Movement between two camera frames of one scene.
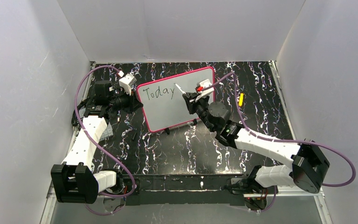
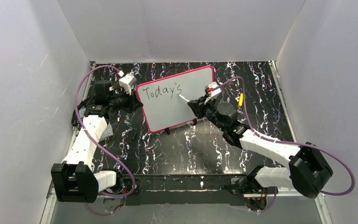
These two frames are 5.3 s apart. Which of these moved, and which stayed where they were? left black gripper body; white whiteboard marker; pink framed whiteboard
Moved: white whiteboard marker
Stayed: pink framed whiteboard; left black gripper body
